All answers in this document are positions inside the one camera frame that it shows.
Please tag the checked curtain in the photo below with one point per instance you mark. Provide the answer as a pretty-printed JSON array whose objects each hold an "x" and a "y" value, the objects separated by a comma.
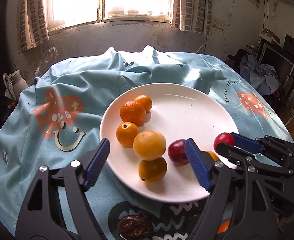
[
  {"x": 32, "y": 30},
  {"x": 192, "y": 15}
]

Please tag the bright window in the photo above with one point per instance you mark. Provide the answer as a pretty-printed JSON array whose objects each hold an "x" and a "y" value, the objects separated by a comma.
[{"x": 67, "y": 13}]

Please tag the large yellow-orange orange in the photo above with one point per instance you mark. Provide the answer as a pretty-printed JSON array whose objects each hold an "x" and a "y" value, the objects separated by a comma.
[{"x": 149, "y": 145}]

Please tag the dark red plum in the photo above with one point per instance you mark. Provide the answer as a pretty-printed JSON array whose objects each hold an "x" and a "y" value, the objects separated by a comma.
[{"x": 176, "y": 152}]

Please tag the small orange tangerine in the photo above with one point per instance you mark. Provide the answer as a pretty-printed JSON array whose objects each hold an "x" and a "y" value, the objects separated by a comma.
[{"x": 126, "y": 133}]

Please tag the yellow lemon on plate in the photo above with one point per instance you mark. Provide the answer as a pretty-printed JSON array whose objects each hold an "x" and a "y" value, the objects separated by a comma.
[{"x": 152, "y": 171}]

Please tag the clothes pile on chair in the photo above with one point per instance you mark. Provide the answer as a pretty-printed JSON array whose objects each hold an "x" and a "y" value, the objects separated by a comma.
[{"x": 262, "y": 77}]

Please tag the yellow-orange round fruit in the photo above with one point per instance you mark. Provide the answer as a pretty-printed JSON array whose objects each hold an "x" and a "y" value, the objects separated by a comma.
[{"x": 214, "y": 156}]

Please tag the orange tangerine on plate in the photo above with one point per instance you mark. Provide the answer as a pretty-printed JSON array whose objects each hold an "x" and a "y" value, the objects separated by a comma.
[{"x": 133, "y": 112}]

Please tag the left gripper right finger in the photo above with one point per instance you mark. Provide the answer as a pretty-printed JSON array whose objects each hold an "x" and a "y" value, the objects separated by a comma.
[{"x": 252, "y": 215}]

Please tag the right checked curtain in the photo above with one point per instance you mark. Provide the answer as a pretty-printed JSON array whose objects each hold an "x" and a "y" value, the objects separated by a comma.
[{"x": 192, "y": 15}]

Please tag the white kettle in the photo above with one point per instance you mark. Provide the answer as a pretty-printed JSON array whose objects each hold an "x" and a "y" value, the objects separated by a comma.
[{"x": 14, "y": 84}]

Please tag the large rough orange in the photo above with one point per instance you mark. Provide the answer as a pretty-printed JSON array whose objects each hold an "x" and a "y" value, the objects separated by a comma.
[{"x": 223, "y": 227}]

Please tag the white oval plate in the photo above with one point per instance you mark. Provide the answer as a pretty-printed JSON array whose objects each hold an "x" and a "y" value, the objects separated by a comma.
[{"x": 178, "y": 112}]

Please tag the wall socket with cable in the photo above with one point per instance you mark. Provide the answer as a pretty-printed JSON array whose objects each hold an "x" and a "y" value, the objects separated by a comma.
[{"x": 215, "y": 43}]

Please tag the small orange kumquat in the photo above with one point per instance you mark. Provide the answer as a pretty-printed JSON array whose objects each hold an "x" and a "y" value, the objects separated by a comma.
[{"x": 145, "y": 101}]

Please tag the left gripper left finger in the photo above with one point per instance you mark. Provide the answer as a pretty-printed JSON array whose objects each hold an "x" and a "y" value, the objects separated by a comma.
[{"x": 41, "y": 215}]

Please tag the black monitor shelf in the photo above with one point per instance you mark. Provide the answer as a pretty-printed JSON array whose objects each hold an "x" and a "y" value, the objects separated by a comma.
[{"x": 269, "y": 52}]

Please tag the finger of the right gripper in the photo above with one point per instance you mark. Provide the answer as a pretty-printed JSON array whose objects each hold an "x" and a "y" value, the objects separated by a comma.
[
  {"x": 235, "y": 154},
  {"x": 269, "y": 150}
]

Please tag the left checked curtain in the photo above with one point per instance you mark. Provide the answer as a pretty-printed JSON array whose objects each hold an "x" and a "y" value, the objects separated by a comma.
[{"x": 32, "y": 30}]

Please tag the small red tomato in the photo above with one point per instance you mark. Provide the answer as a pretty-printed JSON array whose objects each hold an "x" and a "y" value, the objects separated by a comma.
[{"x": 225, "y": 138}]

